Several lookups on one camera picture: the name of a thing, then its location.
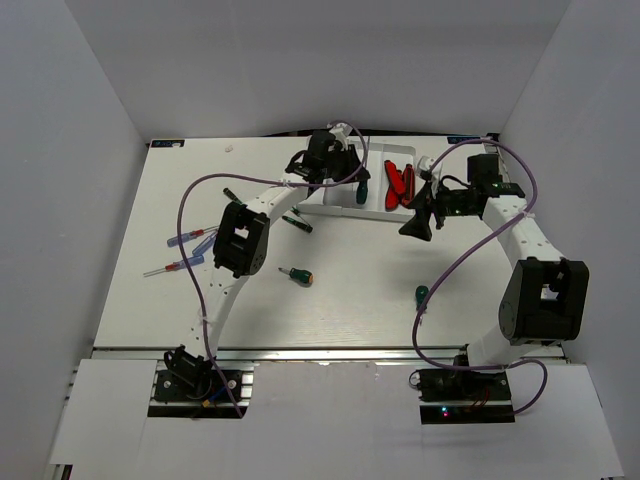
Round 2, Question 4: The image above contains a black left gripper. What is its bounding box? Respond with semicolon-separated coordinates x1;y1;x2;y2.
321;144;371;184

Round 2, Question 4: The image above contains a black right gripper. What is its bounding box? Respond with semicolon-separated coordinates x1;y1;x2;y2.
398;178;475;242

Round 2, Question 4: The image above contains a long green screwdriver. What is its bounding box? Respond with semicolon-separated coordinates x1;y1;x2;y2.
356;181;368;205

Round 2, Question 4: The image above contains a red black utility knife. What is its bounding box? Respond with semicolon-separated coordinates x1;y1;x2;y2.
384;186;399;211

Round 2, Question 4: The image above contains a red curved utility knife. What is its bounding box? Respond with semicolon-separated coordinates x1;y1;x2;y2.
384;160;405;206

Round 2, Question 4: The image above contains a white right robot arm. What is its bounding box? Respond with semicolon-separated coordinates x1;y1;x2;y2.
431;153;590;399

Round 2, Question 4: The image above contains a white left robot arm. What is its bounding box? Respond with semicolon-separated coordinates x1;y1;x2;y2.
178;121;370;361

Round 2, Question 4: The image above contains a white compartment tray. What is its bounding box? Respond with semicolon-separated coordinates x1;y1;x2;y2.
298;137;416;223

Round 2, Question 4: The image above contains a black precision screwdriver lower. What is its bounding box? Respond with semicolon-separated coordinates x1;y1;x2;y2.
282;216;313;233

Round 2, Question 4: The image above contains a stubby green orange screwdriver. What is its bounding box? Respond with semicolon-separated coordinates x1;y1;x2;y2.
278;267;314;287

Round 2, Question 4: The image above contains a small black precision screwdriver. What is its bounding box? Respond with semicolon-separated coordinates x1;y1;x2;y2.
223;188;242;204

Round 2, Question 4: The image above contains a blue table label left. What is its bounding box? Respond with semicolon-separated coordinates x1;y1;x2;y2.
149;139;185;148

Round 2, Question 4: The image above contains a blue handled screwdriver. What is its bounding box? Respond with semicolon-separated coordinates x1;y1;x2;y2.
166;229;205;248
189;231;217;266

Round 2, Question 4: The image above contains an aluminium rail frame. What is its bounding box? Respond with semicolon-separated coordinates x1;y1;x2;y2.
47;132;571;480

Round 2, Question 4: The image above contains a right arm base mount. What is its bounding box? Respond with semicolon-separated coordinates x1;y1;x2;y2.
408;368;515;425

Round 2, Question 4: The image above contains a red handled thin screwdriver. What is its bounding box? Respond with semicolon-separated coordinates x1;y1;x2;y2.
143;261;185;278

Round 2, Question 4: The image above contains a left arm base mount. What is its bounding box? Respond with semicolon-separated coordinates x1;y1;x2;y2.
148;346;251;420

